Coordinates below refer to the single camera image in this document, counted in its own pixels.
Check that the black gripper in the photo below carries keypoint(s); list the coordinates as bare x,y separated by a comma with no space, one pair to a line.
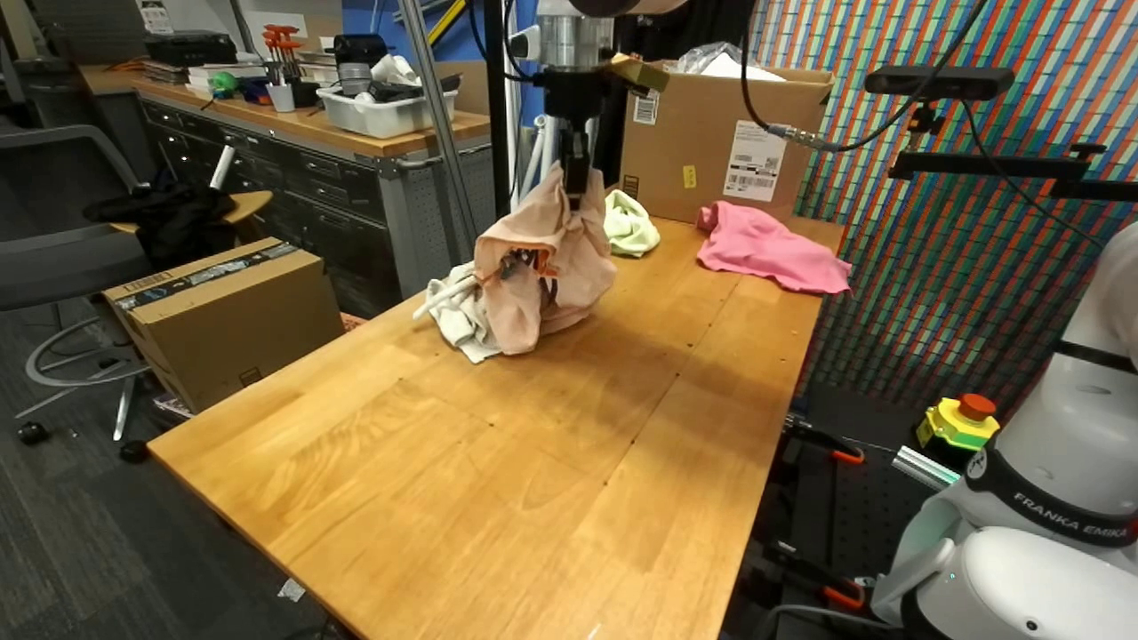
575,108

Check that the pale green cloth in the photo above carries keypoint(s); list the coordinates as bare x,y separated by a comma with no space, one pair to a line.
628,226

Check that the peach cloth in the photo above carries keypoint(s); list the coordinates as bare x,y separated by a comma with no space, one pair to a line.
534,298

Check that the hot pink cloth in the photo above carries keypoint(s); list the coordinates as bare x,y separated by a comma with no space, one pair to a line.
768,255

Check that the large labelled cardboard box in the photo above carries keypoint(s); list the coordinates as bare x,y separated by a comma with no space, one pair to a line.
700,120

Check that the grey metal pole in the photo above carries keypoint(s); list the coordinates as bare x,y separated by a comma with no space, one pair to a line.
433,108

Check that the white plastic bin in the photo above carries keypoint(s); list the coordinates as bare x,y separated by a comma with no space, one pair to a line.
378,116

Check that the black jar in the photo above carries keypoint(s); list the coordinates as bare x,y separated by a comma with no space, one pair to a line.
358,57

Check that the workbench with dark drawers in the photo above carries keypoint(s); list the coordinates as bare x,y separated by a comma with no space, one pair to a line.
295,189

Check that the small white bottle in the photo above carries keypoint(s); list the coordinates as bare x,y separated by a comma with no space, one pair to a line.
281,95

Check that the green round object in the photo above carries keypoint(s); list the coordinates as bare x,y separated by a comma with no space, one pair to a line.
221,83

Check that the cardboard box with black tape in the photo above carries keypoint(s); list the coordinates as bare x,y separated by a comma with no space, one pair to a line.
225,324

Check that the black case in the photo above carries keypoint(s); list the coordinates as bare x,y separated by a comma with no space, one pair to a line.
191,51

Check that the black fabric bundle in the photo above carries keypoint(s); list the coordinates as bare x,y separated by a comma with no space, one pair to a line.
164,226

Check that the yellow red emergency stop button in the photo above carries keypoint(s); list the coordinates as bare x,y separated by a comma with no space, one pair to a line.
958,423

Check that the grey office chair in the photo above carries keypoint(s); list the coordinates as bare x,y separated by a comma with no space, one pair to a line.
59,268

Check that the black vertical post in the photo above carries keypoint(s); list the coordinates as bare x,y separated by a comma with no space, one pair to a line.
612,136

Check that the black camera stand pole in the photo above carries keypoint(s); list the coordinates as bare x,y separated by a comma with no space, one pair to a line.
496,120

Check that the black stereo camera bar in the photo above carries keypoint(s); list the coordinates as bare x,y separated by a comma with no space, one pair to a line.
937,83

